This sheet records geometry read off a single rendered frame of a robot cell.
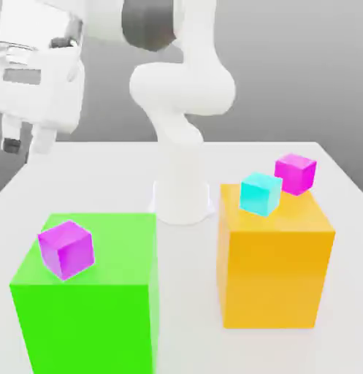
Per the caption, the small purple cube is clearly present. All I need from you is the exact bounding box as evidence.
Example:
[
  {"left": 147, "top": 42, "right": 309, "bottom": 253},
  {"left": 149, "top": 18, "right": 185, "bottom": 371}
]
[{"left": 37, "top": 219, "right": 96, "bottom": 282}]

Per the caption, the large orange box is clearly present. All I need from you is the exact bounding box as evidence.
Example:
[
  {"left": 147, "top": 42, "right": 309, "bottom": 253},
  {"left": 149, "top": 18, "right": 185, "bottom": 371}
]
[{"left": 215, "top": 183, "right": 337, "bottom": 330}]

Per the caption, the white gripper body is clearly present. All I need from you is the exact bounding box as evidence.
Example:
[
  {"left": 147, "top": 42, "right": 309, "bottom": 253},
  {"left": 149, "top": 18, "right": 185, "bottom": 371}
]
[{"left": 0, "top": 46, "right": 85, "bottom": 134}]

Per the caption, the small magenta cube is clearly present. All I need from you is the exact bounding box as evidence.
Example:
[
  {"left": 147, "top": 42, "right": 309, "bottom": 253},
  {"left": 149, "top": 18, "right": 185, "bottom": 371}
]
[{"left": 273, "top": 153, "right": 318, "bottom": 196}]

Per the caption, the small cyan cube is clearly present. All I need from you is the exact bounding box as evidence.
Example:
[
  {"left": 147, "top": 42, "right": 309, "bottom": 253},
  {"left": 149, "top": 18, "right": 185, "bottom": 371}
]
[{"left": 238, "top": 171, "right": 283, "bottom": 218}]

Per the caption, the large green box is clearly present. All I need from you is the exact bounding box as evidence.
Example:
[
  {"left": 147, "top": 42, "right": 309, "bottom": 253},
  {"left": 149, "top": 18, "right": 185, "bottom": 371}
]
[{"left": 9, "top": 212, "right": 159, "bottom": 374}]

